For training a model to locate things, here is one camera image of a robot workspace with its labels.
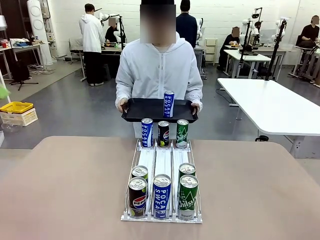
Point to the person's left hand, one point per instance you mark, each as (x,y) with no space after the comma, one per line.
(197,107)

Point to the person's right hand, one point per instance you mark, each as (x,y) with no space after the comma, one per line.
(121,103)

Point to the black plastic serving tray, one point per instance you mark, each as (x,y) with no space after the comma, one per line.
(145,110)

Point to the blue Pocari Sweat can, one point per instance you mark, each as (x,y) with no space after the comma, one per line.
(168,105)
(147,133)
(162,200)

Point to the person's left forearm white sleeve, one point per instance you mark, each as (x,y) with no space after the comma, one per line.
(196,93)

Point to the person's right forearm white sleeve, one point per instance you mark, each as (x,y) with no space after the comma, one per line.
(122,92)

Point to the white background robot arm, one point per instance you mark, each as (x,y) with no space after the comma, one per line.
(278,27)

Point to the person in white hoodie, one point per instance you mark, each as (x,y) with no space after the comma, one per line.
(160,72)

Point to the seated person in black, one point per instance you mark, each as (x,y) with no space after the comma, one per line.
(227,45)

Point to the standing person white hoodie black trousers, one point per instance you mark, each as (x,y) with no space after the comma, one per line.
(91,35)

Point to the standing person in dark jacket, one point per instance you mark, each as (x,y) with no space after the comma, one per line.
(187,25)

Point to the person in black t-shirt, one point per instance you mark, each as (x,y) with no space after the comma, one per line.
(310,33)

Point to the green Chilsung cider can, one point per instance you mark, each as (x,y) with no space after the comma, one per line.
(187,168)
(188,200)
(182,135)

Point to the black Pepsi can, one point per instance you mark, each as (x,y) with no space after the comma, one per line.
(137,200)
(163,135)

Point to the grey background work table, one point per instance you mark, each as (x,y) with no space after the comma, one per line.
(110,50)

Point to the white drawer unit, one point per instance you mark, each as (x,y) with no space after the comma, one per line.
(211,50)

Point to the second-row green can left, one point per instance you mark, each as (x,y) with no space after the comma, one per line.
(139,171)

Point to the black caster wheel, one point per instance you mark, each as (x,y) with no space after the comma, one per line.
(262,138)

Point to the white background work table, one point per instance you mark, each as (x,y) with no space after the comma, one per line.
(247,56)

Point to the large white table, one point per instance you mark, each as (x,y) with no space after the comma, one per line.
(270,105)

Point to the thin black pole stand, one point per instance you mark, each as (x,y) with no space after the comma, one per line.
(243,50)

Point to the white plastic crate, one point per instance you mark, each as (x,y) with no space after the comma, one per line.
(20,118)

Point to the yellow plastic crate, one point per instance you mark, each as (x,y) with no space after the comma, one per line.
(16,107)

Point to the black tripod stand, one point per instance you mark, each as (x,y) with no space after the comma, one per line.
(20,72)

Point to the white tower air conditioner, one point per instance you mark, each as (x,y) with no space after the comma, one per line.
(38,30)

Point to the cluttered white side table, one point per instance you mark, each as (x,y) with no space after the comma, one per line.
(25,47)

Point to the clear plastic bowl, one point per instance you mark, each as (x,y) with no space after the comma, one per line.
(11,127)

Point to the green plastic part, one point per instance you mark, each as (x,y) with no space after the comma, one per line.
(3,91)

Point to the white slanted pole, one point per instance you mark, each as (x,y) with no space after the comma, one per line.
(3,82)

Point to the red cup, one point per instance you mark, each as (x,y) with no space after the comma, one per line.
(4,43)

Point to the black pole camera stand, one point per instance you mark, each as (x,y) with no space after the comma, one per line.
(276,50)

